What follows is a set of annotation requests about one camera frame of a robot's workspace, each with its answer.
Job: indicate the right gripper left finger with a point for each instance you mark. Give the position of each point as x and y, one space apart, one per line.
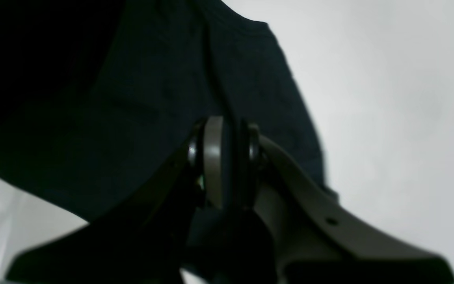
141 240

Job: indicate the black t-shirt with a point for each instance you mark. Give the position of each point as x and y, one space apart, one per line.
96 94

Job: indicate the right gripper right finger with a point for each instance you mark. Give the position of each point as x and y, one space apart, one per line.
314 239

